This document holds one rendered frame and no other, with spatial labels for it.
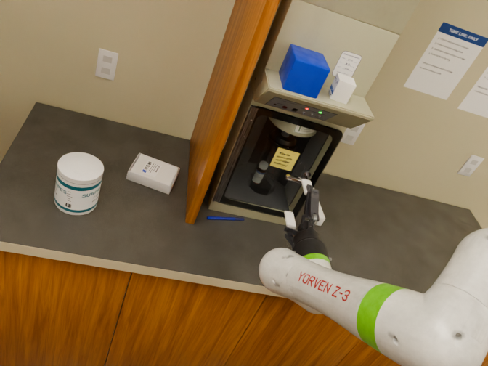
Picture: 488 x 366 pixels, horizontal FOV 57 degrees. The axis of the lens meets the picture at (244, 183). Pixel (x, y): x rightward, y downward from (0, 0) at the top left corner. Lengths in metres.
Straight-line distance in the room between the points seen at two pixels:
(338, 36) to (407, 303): 0.78
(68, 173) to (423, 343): 1.03
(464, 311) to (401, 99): 1.36
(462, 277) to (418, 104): 1.34
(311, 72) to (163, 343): 1.11
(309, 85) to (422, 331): 0.72
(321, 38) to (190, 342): 1.15
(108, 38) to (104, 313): 0.97
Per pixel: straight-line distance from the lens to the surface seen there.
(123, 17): 1.73
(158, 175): 1.62
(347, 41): 1.32
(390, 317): 0.77
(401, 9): 1.33
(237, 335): 1.74
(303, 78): 1.22
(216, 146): 1.32
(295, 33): 1.28
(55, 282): 1.54
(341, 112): 1.28
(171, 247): 1.44
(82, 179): 1.37
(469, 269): 0.79
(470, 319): 0.75
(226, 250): 1.50
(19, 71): 1.93
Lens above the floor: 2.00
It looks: 36 degrees down
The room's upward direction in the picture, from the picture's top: 24 degrees clockwise
